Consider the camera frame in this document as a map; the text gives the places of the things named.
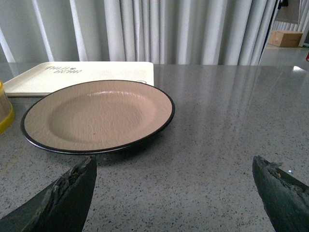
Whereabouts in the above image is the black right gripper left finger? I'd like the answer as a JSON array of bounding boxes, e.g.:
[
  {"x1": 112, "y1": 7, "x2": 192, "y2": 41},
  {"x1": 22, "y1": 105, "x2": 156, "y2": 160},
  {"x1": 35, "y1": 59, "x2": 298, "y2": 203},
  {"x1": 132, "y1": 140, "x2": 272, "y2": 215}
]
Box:
[{"x1": 0, "y1": 157, "x2": 97, "y2": 232}]

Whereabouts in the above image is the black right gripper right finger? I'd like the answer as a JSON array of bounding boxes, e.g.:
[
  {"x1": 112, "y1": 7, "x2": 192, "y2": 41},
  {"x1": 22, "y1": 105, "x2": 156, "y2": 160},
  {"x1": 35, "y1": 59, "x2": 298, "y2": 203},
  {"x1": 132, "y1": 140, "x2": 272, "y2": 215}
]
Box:
[{"x1": 253, "y1": 156, "x2": 309, "y2": 232}]

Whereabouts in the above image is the beige plate with black rim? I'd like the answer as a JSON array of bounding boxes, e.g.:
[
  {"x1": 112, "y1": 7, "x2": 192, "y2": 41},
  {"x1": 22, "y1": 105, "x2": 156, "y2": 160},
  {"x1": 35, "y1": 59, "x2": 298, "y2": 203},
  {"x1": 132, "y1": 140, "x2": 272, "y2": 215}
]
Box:
[{"x1": 20, "y1": 80, "x2": 175, "y2": 155}]

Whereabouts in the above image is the cream rectangular tray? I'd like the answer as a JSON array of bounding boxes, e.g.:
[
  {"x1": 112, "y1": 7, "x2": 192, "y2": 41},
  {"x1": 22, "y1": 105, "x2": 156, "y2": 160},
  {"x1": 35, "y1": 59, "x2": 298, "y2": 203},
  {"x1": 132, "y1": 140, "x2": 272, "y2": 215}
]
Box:
[{"x1": 4, "y1": 61, "x2": 154, "y2": 97}]

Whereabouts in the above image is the bamboo steamer with yellow rims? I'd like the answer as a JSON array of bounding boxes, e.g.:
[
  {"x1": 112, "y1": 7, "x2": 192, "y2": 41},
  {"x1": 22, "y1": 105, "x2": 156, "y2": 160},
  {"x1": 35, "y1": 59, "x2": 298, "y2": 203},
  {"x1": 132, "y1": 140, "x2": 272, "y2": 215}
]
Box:
[{"x1": 0, "y1": 82, "x2": 15, "y2": 133}]

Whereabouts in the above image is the cardboard box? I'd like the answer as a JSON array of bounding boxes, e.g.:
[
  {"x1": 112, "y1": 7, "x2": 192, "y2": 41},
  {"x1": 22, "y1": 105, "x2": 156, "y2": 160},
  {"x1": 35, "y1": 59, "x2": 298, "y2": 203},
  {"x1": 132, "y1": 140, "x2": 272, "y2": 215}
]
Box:
[{"x1": 268, "y1": 30, "x2": 303, "y2": 47}]

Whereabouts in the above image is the grey pleated curtain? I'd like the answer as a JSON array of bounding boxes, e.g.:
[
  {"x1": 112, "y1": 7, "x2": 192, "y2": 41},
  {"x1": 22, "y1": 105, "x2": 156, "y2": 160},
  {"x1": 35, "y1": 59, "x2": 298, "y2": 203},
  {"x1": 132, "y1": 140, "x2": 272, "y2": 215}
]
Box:
[{"x1": 0, "y1": 0, "x2": 277, "y2": 65}]

